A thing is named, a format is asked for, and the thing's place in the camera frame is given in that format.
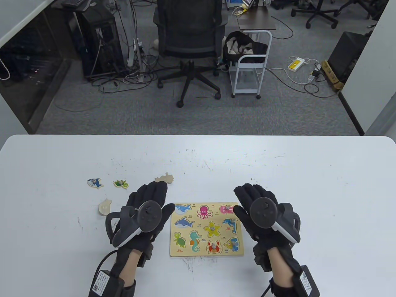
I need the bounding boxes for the person's right hand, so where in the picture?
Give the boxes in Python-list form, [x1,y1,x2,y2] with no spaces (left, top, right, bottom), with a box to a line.
[233,183,301,273]

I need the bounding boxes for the person's left hand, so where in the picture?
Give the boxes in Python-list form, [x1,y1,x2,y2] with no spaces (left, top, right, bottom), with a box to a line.
[112,181,175,268]

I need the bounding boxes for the black and white controller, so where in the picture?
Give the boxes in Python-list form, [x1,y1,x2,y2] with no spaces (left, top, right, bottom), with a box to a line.
[105,200,163,248]
[249,197,301,245]

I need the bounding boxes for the wooden seahorse-shaped puzzle piece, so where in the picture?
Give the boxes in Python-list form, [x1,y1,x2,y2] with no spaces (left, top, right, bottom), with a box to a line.
[154,172,174,185]

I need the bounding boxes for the wooden dolphin-shaped puzzle piece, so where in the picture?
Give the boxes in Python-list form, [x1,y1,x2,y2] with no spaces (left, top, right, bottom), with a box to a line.
[223,218,239,234]

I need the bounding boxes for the wooden whale-shaped puzzle piece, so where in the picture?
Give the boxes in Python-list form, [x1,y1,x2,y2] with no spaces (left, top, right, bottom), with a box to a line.
[98,199,112,216]

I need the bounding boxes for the yellow starfish puzzle piece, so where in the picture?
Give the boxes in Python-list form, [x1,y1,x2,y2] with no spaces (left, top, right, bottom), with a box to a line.
[204,220,222,238]

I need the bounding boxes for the blue yellow fish puzzle piece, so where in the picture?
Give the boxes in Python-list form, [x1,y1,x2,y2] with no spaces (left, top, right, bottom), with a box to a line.
[224,237,240,252]

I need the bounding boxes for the wooden puzzle frame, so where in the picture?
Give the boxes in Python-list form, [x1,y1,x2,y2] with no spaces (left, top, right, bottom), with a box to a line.
[170,202,245,257]

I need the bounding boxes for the person's right forearm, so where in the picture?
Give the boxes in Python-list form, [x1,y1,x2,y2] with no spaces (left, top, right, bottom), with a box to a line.
[267,247,296,286]

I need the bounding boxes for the person's left forearm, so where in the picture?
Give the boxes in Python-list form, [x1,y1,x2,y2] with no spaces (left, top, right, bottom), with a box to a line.
[119,249,143,280]

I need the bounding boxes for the black labelled wrist box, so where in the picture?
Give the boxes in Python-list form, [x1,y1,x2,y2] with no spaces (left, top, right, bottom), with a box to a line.
[89,270,126,297]
[299,265,321,297]

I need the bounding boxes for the white yellow power strip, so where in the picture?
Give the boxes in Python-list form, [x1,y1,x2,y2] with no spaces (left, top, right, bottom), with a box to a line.
[288,57,305,72]

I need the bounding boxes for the brown cardboard box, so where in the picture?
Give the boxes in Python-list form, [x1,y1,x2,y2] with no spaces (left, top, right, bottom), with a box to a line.
[320,60,344,91]

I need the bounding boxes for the black bag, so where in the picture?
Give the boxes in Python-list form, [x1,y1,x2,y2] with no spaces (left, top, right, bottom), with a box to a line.
[223,31,268,64]

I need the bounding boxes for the black computer tower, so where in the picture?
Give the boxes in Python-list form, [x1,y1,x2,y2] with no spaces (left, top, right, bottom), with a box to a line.
[74,8,126,79]

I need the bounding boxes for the black boxy case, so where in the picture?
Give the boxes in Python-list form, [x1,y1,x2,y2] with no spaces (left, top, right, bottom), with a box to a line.
[327,31,370,82]

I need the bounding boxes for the black mesh office chair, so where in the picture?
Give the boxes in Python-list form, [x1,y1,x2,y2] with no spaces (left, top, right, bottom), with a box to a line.
[153,0,229,108]

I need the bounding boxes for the white-framed rolling side table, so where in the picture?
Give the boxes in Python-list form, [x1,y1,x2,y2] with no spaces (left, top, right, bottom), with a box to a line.
[230,6,277,100]

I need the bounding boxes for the long black floor cable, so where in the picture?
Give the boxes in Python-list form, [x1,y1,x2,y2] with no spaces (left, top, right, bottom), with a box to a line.
[265,68,340,99]

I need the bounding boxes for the tangle of floor cables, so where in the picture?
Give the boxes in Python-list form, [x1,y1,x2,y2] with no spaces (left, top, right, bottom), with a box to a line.
[90,46,161,93]

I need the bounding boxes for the white metal frame rig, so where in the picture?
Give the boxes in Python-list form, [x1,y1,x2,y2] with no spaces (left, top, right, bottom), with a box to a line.
[116,0,146,83]

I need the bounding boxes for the curved black floor cable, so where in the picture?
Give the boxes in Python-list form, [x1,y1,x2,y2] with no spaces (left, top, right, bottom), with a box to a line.
[272,15,294,40]

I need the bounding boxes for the white hanging cord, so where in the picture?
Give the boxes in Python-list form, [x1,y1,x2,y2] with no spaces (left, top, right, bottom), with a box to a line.
[0,57,10,81]

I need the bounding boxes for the yellow white cable connector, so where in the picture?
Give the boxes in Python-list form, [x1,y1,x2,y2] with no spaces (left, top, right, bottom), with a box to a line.
[233,2,252,16]

